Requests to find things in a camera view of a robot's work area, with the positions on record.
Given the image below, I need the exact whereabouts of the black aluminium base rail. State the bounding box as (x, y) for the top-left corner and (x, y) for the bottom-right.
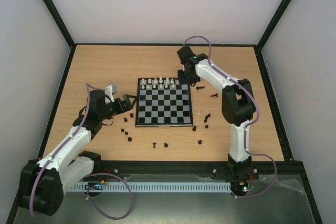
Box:
(26, 159), (305, 180)

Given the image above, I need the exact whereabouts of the left circuit board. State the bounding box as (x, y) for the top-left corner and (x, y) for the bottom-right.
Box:
(84, 180), (109, 191)

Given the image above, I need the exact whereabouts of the light blue slotted cable duct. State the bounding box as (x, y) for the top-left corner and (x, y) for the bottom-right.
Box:
(70, 182), (232, 193)

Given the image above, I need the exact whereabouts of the right black frame post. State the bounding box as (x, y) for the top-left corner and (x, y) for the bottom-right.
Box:
(257, 0), (292, 51)

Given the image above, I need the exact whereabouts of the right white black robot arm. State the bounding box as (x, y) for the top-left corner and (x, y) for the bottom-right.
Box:
(177, 46), (259, 178)

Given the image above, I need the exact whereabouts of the black and silver chessboard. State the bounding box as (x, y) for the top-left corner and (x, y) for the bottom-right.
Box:
(135, 77), (194, 127)

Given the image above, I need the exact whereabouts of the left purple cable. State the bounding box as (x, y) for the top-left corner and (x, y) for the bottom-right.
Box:
(29, 83), (133, 220)

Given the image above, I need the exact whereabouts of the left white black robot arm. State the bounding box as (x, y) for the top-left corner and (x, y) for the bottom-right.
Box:
(18, 89), (137, 216)

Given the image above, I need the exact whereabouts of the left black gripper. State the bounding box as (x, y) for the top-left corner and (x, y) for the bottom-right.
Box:
(100, 94), (138, 120)

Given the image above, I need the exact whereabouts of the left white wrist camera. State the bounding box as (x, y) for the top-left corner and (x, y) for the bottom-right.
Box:
(104, 84), (117, 104)

